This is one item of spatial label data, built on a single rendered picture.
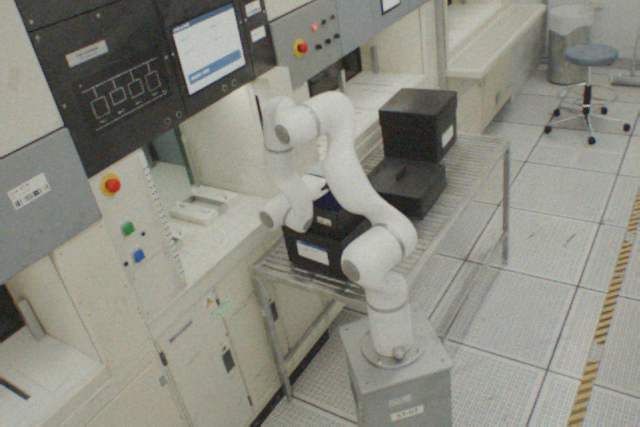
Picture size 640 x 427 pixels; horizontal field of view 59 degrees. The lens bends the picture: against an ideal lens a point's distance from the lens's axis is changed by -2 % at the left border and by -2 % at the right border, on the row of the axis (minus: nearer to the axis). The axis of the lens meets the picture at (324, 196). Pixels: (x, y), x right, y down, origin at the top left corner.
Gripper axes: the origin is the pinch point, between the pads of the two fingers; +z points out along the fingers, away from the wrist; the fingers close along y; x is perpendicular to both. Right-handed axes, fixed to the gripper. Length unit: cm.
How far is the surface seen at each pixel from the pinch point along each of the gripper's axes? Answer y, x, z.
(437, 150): 3, -26, 74
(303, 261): -5.5, -30.3, -14.4
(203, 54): -27, 48, -18
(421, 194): 17.1, -23.1, 33.6
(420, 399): 55, -45, -37
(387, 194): 4.3, -23.6, 29.0
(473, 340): 30, -109, 49
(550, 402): 73, -110, 32
